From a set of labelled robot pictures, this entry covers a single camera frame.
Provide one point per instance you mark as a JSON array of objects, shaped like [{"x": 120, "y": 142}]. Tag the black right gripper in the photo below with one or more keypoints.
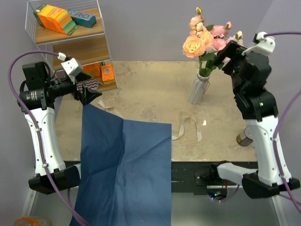
[{"x": 232, "y": 50}]

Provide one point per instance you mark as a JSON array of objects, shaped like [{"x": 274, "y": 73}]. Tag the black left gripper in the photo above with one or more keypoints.
[{"x": 86, "y": 96}]

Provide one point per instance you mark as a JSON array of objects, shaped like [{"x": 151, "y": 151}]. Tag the pink rose stem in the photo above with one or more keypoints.
[
  {"x": 219, "y": 33},
  {"x": 238, "y": 38}
]

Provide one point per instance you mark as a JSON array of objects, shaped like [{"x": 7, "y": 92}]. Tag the peach rose stem long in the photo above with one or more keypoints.
[{"x": 199, "y": 47}]

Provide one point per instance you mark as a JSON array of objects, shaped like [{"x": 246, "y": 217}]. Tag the peach rose stem short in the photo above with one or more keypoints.
[{"x": 196, "y": 23}]

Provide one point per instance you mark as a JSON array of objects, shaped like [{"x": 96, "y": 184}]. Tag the blue wrapping paper sheet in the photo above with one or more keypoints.
[{"x": 107, "y": 137}]

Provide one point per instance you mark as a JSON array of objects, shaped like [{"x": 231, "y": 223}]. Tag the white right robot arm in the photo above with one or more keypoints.
[{"x": 272, "y": 176}]

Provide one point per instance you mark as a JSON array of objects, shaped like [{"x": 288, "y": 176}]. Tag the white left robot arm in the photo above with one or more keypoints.
[{"x": 41, "y": 120}]

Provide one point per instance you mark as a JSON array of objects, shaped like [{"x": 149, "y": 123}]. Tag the white ribbed ceramic vase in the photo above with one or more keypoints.
[{"x": 199, "y": 88}]

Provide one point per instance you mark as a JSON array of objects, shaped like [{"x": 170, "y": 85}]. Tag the purple wavy striped pad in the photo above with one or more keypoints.
[{"x": 92, "y": 84}]

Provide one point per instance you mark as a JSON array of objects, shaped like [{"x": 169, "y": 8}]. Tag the yellow orange sponge pack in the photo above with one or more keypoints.
[{"x": 94, "y": 70}]

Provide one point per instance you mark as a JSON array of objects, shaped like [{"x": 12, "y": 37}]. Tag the orange box on lower shelf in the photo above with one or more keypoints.
[{"x": 107, "y": 73}]

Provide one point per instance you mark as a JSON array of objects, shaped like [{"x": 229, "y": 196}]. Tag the teal toothpaste box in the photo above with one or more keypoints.
[{"x": 81, "y": 18}]

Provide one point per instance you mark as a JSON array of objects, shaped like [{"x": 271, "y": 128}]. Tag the metal tin can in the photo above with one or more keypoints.
[{"x": 244, "y": 138}]

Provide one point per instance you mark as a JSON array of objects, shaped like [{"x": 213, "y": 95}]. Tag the orange plastic bag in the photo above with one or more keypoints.
[{"x": 32, "y": 221}]

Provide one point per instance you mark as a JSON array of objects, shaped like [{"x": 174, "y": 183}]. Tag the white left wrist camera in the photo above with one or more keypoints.
[{"x": 71, "y": 66}]

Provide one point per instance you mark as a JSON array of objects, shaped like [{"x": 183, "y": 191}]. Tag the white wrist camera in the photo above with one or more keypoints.
[
  {"x": 264, "y": 44},
  {"x": 71, "y": 66}
]

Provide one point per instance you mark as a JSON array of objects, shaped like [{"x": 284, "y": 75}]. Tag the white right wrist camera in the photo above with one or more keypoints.
[{"x": 264, "y": 44}]

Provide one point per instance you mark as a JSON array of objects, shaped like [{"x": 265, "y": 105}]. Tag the white wire wooden shelf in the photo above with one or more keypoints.
[{"x": 88, "y": 45}]

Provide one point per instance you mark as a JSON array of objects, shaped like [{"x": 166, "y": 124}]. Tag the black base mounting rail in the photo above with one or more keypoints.
[{"x": 200, "y": 176}]

